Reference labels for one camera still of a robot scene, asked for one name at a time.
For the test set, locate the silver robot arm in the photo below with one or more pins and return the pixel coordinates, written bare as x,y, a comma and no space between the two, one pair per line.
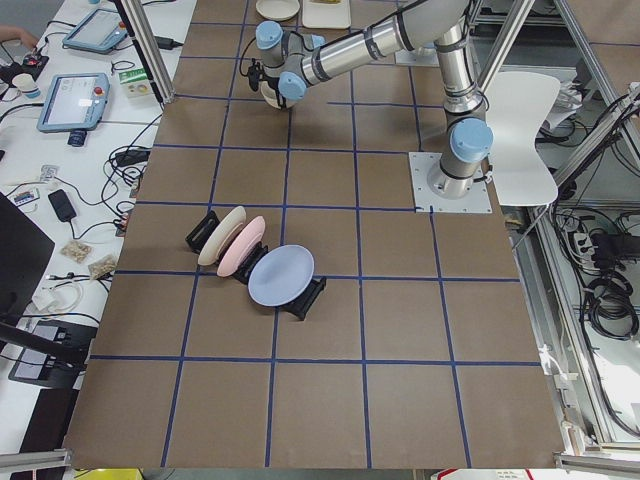
289,63

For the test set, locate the white rectangular tray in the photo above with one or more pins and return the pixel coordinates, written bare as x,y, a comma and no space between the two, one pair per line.
326,14

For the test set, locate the person hand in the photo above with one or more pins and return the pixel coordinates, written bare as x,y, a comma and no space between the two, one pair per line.
13,33

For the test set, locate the upper teach pendant tablet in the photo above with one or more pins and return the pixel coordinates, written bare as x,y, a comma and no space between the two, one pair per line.
101,31

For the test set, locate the cream round bowl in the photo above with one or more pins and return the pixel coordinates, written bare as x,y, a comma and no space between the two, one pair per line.
277,10

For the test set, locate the paper cup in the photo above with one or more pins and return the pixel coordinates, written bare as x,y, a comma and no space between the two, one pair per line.
26,84

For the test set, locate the blue plate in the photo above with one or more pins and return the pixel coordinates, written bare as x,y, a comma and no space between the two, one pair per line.
281,275

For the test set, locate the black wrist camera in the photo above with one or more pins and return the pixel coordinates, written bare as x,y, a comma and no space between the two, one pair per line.
254,75

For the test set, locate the pink plate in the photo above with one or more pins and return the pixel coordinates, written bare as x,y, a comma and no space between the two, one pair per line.
241,247

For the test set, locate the black dish rack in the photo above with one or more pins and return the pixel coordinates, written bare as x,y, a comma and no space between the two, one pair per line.
298,307

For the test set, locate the lower teach pendant tablet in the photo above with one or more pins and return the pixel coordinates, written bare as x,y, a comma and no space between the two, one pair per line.
74,102

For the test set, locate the beige plate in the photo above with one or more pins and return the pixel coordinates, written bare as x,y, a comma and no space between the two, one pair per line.
222,236

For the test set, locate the aluminium frame post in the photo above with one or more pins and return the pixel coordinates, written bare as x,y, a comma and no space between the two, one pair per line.
139,30

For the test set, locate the black power adapter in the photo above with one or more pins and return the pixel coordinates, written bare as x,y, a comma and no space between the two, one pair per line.
131,157

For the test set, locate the green white small box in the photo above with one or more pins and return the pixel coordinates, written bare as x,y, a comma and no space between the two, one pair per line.
134,83

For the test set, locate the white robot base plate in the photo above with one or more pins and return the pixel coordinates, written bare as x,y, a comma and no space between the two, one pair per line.
434,192

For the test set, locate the black monitor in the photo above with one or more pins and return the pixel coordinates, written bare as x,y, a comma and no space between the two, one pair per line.
25,253

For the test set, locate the white chair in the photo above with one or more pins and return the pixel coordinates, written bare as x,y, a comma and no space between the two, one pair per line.
519,104

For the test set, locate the teach pendant tablet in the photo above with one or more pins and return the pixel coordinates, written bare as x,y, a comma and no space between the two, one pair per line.
101,31
74,102

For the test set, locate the black phone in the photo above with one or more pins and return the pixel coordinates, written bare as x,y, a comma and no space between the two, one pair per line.
62,206

